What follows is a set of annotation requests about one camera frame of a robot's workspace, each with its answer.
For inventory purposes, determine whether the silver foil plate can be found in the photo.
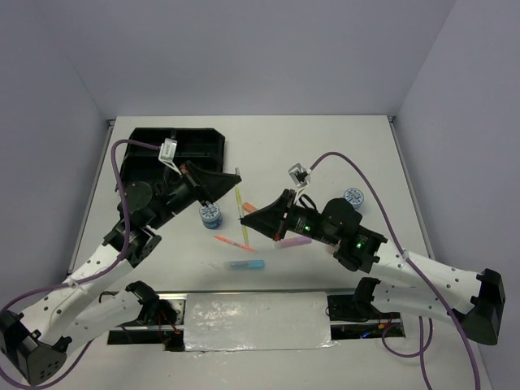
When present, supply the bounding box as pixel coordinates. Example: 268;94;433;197
184;292;334;352

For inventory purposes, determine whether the blue round tape tin left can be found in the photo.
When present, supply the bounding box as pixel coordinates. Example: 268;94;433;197
199;203;223;230

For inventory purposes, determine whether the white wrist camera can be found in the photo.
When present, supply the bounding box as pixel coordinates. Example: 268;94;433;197
288;163;311;192
158;138;177;167

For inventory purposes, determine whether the orange thin pen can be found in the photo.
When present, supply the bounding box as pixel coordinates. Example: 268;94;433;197
214;236;255;253

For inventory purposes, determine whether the yellow thin pen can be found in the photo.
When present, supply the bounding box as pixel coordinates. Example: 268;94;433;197
235;186;249;246

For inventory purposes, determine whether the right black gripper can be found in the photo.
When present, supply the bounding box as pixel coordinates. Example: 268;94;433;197
240;188;338;245

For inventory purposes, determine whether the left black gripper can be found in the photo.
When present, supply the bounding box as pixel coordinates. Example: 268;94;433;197
148;161;241;230

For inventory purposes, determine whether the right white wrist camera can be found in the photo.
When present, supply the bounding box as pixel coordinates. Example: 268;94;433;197
288;163;311;192

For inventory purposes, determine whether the blue highlighter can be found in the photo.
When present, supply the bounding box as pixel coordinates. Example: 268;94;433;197
224;260;265;271

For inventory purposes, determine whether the purple pink highlighter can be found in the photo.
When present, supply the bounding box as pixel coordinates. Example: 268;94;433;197
274;236;312;249

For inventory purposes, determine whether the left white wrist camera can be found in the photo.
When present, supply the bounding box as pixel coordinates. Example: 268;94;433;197
158;138;177;167

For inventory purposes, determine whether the blue round tape tin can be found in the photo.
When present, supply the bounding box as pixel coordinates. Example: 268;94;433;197
199;203;223;230
344;187;365;210

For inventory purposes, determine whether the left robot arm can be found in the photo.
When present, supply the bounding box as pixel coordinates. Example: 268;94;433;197
1;162;241;389

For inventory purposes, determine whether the orange capped highlighter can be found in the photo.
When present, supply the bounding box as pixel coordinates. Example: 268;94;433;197
242;202;258;213

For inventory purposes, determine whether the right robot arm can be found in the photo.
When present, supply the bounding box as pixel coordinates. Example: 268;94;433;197
240;189;505;345

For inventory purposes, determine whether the blue round tape tin right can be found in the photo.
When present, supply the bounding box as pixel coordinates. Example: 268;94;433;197
344;187;365;210

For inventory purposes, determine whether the black four-compartment tray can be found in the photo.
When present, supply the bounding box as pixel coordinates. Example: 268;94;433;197
119;128;225;191

